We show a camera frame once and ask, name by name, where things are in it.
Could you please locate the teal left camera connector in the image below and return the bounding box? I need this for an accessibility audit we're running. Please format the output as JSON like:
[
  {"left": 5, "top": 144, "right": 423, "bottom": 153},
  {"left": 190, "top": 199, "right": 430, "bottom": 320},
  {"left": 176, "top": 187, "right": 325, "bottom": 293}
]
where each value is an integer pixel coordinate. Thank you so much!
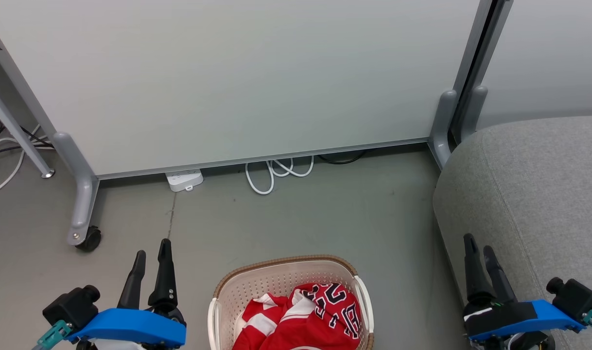
[{"left": 36, "top": 320, "right": 74, "bottom": 350}]

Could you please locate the right gripper body blue mount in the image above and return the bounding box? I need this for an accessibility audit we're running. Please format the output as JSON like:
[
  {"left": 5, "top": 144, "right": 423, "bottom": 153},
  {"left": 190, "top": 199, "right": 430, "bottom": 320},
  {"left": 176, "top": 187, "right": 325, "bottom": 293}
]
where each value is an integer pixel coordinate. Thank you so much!
[{"left": 463, "top": 299, "right": 586, "bottom": 350}]

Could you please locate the narrow white partition panel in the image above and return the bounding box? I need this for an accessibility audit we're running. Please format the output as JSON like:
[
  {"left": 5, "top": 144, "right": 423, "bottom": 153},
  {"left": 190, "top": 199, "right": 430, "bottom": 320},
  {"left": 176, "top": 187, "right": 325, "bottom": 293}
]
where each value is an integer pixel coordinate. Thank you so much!
[{"left": 451, "top": 0, "right": 592, "bottom": 142}]

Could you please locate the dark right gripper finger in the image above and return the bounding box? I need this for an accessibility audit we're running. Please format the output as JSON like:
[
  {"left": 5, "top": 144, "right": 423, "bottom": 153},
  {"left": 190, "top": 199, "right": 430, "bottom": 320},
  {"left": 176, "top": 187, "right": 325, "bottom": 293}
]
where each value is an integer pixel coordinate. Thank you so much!
[
  {"left": 482, "top": 245, "right": 518, "bottom": 303},
  {"left": 464, "top": 233, "right": 496, "bottom": 305}
]

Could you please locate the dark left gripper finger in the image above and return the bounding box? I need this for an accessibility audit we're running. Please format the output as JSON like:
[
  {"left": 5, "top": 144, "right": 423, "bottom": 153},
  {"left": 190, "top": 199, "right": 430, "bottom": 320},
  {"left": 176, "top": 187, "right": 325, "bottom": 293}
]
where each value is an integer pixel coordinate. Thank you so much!
[
  {"left": 119, "top": 250, "right": 147, "bottom": 309},
  {"left": 148, "top": 238, "right": 178, "bottom": 312}
]

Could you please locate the cream plastic laundry basket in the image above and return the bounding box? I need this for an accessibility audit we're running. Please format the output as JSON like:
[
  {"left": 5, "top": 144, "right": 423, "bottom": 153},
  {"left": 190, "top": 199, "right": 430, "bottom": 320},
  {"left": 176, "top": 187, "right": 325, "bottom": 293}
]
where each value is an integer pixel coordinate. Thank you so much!
[{"left": 208, "top": 255, "right": 375, "bottom": 350}]

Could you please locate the black caster wheel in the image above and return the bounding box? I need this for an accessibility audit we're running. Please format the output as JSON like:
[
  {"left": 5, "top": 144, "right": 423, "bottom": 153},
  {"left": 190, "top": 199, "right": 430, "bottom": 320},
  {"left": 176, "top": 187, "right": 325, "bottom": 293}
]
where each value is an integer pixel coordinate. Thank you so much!
[{"left": 76, "top": 226, "right": 103, "bottom": 252}]

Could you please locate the white power strip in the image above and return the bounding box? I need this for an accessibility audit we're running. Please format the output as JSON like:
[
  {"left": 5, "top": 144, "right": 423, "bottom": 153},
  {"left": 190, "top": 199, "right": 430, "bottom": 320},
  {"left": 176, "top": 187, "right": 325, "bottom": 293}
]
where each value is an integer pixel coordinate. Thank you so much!
[{"left": 165, "top": 169, "right": 204, "bottom": 193}]

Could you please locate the grey fabric sofa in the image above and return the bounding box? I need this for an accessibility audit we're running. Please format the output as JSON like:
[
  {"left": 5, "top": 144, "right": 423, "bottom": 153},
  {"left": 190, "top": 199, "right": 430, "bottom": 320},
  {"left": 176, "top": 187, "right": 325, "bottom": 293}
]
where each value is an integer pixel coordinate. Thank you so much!
[{"left": 432, "top": 115, "right": 592, "bottom": 350}]

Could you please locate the grey metal table leg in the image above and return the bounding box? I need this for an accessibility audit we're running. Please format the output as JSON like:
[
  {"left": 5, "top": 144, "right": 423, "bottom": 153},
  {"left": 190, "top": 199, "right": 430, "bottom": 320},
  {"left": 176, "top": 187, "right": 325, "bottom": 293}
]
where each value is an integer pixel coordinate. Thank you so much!
[{"left": 0, "top": 78, "right": 56, "bottom": 179}]

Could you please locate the coiled white power cable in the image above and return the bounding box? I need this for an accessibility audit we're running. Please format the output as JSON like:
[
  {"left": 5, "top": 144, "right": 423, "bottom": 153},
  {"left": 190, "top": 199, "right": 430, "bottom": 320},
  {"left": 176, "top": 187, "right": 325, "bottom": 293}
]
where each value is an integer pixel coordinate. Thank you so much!
[{"left": 245, "top": 156, "right": 315, "bottom": 195}]

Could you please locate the left gripper body blue mount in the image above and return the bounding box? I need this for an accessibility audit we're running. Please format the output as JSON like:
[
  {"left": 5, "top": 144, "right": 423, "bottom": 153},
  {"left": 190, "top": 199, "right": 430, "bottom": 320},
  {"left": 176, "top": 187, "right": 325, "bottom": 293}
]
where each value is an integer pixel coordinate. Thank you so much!
[{"left": 65, "top": 307, "right": 187, "bottom": 350}]

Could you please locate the red and white jersey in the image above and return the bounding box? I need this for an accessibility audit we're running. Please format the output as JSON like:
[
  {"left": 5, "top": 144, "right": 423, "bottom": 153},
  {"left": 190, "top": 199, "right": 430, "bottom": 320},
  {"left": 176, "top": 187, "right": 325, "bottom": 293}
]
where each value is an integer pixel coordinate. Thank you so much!
[{"left": 233, "top": 283, "right": 363, "bottom": 350}]

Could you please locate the long white floor cable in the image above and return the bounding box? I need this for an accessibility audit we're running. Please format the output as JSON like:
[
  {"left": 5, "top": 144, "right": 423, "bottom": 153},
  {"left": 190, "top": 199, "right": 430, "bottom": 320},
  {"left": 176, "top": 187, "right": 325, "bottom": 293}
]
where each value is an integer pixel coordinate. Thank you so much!
[{"left": 0, "top": 124, "right": 42, "bottom": 197}]

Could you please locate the large white partition panel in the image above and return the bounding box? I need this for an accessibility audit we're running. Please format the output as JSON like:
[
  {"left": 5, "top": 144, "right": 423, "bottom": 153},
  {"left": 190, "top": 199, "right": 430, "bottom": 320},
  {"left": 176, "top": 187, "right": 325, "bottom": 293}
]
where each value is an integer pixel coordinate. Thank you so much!
[{"left": 0, "top": 0, "right": 513, "bottom": 251}]

